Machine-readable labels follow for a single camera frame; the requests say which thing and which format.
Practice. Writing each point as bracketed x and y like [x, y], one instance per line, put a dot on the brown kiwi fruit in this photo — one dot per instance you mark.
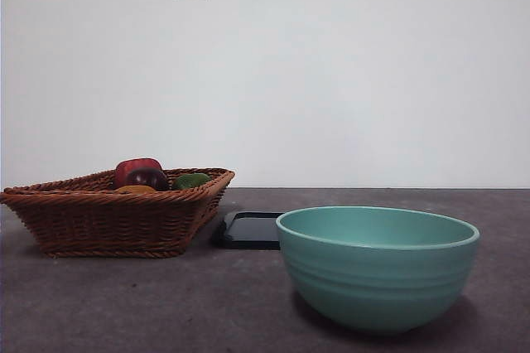
[134, 189]

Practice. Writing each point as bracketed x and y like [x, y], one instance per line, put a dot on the teal ribbed bowl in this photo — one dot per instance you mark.
[377, 282]

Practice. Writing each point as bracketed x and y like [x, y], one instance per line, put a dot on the dark green rectangular tray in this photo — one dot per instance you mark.
[248, 230]

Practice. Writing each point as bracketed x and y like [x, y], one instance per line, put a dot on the green lime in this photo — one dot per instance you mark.
[190, 180]

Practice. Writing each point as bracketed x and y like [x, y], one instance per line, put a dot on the dark purple plum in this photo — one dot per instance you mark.
[147, 180]

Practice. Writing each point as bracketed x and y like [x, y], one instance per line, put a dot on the red apple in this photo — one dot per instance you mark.
[132, 164]

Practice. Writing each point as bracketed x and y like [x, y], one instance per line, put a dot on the brown wicker basket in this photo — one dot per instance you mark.
[112, 224]

